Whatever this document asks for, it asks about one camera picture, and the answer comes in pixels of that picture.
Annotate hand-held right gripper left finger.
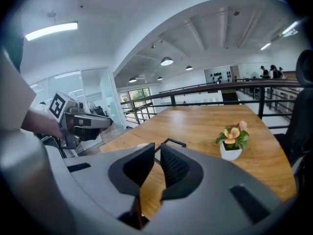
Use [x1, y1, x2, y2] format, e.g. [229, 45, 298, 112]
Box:
[109, 143, 156, 196]

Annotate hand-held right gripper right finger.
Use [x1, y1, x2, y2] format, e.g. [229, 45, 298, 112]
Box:
[160, 143, 203, 200]

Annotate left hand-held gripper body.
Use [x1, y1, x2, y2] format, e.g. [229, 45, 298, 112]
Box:
[48, 91, 108, 149]

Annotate black picture frame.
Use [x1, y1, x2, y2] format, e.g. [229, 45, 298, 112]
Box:
[154, 138, 187, 164]

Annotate person's left forearm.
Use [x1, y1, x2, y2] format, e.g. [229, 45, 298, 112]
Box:
[21, 108, 40, 133]

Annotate person's left hand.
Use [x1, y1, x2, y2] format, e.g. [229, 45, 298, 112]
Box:
[36, 111, 66, 140]

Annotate glass partition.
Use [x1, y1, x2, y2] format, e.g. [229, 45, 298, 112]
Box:
[29, 67, 125, 132]

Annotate black framed window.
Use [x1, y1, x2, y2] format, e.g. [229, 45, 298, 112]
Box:
[119, 87, 152, 114]

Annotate orange flowers in white pot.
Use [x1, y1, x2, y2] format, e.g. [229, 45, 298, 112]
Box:
[215, 120, 250, 162]

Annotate person's black clothing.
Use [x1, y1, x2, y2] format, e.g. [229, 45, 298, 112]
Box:
[3, 30, 24, 73]

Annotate ceiling tube light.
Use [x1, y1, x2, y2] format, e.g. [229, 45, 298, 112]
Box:
[24, 21, 78, 42]

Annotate black office chair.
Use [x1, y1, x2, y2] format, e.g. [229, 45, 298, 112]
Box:
[273, 49, 313, 193]

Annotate white wall display board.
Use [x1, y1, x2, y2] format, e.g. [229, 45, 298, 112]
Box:
[204, 66, 233, 85]

